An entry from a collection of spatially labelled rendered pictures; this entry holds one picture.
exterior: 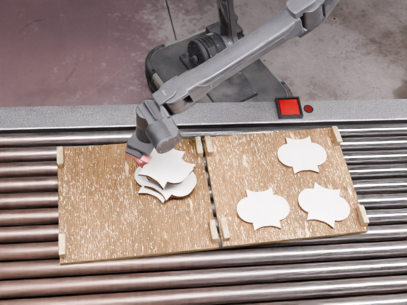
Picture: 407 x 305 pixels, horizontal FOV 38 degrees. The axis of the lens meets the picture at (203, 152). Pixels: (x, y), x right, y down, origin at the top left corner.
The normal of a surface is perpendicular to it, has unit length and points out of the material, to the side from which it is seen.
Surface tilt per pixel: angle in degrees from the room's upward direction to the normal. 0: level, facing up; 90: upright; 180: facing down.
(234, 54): 24
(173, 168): 13
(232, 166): 0
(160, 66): 0
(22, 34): 0
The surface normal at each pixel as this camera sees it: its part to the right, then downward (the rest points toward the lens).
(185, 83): -0.22, -0.29
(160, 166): 0.27, -0.41
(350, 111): 0.10, -0.54
